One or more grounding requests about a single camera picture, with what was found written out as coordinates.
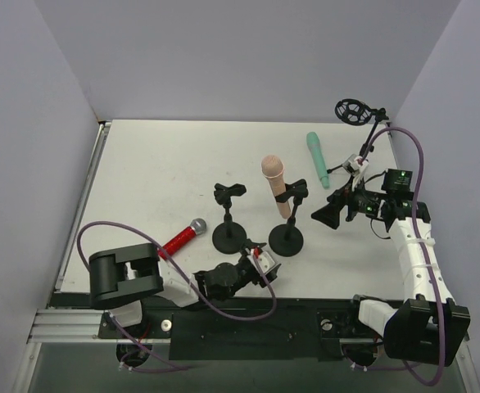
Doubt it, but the black mic stand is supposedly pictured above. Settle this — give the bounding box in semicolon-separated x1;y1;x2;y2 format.
212;183;247;255
269;179;309;257

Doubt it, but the pink microphone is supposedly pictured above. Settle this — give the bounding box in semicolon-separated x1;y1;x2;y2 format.
261;155;291;219

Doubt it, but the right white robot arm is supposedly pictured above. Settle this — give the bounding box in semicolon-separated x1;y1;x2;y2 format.
311;169;470;366

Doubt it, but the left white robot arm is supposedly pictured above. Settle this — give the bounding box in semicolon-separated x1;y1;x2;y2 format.
88;243;280;327

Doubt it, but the red glitter microphone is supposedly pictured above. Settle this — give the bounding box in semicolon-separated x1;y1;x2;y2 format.
158;218;207;260

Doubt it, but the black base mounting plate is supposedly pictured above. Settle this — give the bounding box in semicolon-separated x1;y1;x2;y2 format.
95;297;383;367

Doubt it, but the teal microphone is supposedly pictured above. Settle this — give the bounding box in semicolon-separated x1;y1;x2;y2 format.
306;132;330;189

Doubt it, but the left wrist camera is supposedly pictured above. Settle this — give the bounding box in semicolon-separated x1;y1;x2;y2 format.
249;248;277;280

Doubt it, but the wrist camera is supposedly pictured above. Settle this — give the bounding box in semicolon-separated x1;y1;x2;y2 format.
342;154;369;191
249;248;277;280

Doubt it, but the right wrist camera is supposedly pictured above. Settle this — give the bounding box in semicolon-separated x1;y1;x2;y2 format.
342;154;369;191

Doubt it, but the tripod shock mount stand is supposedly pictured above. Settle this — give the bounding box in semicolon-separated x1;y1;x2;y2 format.
334;98;389;156

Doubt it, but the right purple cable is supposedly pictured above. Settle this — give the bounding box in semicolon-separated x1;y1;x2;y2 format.
348;126;446;386

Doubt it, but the aluminium frame rail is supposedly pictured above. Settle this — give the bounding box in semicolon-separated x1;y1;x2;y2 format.
27;309;102;344

